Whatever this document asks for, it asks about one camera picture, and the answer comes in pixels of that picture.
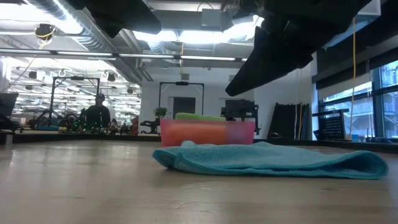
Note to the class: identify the red plastic basket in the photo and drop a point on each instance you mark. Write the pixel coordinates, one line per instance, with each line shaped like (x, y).
(242, 132)

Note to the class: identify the light blue tagged towel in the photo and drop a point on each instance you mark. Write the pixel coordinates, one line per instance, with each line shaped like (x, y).
(264, 161)

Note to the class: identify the black boards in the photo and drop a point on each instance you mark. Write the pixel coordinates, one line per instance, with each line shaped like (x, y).
(286, 121)

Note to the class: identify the long light strip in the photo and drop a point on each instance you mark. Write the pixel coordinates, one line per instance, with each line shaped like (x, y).
(146, 56)

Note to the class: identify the black equipment rack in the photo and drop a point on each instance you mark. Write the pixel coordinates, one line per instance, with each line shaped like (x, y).
(239, 109)

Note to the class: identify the silver ventilation duct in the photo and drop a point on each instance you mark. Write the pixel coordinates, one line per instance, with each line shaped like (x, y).
(102, 46)

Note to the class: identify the grey ceiling box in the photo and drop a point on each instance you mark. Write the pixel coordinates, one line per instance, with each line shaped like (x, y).
(211, 18)

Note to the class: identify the black gantry frame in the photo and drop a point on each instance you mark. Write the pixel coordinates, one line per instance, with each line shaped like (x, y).
(76, 78)
(182, 83)

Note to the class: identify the person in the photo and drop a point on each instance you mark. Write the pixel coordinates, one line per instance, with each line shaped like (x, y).
(98, 115)

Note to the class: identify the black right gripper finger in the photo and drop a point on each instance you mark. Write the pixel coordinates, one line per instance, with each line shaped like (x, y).
(270, 62)

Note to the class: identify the dark monitor screen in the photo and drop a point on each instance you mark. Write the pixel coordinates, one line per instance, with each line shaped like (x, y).
(7, 104)

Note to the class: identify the green microfiber towel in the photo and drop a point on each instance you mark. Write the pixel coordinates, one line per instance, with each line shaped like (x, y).
(199, 117)

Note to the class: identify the potted green plant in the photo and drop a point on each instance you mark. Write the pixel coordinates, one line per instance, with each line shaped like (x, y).
(160, 112)

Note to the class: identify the black perforated metal stand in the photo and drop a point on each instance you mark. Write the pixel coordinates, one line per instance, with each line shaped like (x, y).
(334, 124)

